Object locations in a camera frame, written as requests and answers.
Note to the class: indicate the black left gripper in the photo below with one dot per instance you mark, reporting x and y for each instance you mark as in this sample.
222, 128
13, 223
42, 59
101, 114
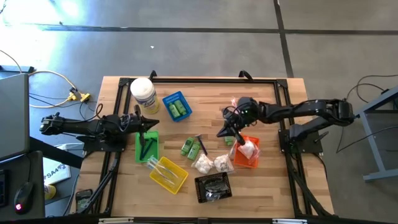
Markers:
132, 124

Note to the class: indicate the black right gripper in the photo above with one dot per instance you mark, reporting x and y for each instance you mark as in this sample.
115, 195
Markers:
245, 110

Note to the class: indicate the small green bottle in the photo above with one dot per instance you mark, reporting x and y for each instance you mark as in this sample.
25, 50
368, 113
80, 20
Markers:
180, 107
193, 151
229, 141
174, 111
187, 146

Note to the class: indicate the red toothbrush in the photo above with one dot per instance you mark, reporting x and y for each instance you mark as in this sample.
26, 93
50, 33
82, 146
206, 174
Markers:
233, 101

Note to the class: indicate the dark blue toothbrush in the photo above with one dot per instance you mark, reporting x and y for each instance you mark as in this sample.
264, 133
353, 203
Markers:
163, 175

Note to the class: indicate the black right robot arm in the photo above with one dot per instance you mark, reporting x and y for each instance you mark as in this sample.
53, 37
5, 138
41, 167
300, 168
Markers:
295, 109

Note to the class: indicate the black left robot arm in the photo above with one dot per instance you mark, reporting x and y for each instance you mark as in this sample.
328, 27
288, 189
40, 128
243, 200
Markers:
87, 127

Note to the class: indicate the Lysol wipes canister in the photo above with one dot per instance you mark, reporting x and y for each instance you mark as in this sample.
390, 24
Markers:
144, 93

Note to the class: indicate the blue slotted plastic basket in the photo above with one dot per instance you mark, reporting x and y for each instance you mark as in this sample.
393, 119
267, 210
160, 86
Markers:
168, 99

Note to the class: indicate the orange slotted plastic basket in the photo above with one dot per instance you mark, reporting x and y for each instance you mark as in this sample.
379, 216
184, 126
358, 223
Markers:
239, 160

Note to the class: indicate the green slotted plastic basket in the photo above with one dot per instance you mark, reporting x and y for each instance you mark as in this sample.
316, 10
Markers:
154, 156

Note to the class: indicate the black slotted plastic basket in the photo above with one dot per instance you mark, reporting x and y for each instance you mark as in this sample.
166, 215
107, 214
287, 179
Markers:
198, 186

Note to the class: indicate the yellow slotted plastic basket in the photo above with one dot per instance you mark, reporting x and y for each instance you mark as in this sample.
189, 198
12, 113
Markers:
164, 184

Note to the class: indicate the black diagonal desk bar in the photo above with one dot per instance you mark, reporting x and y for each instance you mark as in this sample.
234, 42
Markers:
56, 152

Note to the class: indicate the black handheld device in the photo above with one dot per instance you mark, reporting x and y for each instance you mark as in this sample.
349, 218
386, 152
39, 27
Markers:
83, 196

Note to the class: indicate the white printed booklet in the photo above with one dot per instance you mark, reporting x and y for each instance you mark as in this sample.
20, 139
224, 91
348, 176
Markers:
56, 172

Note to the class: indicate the small yellow bottle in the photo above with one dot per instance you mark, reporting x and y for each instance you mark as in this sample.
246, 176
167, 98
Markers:
50, 192

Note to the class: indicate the dark grey side desk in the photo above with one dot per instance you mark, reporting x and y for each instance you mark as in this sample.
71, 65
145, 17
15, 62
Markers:
34, 168

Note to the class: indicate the black computer mouse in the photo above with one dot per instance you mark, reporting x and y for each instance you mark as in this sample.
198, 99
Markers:
24, 196

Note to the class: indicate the black keyboard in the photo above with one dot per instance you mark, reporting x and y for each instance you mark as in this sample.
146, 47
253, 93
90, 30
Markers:
3, 186

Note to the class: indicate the black frame hook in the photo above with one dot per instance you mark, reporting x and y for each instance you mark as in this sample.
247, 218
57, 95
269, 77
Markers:
152, 75
245, 75

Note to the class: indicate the black aluminium table frame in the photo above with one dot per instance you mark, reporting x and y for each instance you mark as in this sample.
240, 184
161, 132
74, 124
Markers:
217, 80

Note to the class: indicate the silver bracket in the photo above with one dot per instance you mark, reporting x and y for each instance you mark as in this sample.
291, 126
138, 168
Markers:
115, 220
289, 221

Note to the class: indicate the grey metal table frame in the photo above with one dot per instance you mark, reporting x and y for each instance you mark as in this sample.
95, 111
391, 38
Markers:
371, 137

